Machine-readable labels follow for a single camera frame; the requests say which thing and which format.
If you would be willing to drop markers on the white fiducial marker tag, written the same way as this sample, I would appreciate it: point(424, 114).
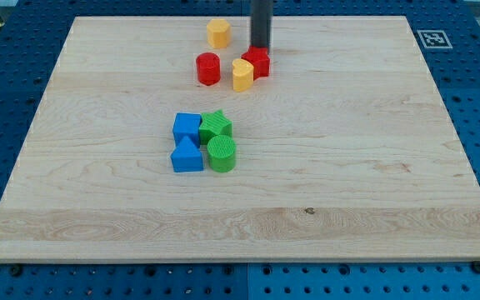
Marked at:
point(434, 39)

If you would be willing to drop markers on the red cylinder block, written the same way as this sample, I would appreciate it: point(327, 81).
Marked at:
point(208, 68)

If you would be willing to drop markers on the green cylinder block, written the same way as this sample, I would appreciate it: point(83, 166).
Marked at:
point(221, 151)

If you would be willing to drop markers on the blue triangle block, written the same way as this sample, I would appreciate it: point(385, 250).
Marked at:
point(186, 157)

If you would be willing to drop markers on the light wooden board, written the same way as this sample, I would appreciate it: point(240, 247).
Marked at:
point(345, 153)

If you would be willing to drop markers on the yellow hexagon block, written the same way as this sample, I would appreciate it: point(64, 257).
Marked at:
point(218, 33)

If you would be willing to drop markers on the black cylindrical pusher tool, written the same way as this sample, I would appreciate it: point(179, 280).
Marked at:
point(261, 14)

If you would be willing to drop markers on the blue cube block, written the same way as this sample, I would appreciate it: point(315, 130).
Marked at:
point(186, 125)

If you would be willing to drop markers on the red star block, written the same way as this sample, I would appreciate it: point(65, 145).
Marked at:
point(259, 58)

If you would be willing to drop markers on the yellow heart block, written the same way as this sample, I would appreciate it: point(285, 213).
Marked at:
point(242, 75)

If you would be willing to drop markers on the green star block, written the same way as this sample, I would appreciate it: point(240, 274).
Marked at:
point(214, 124)

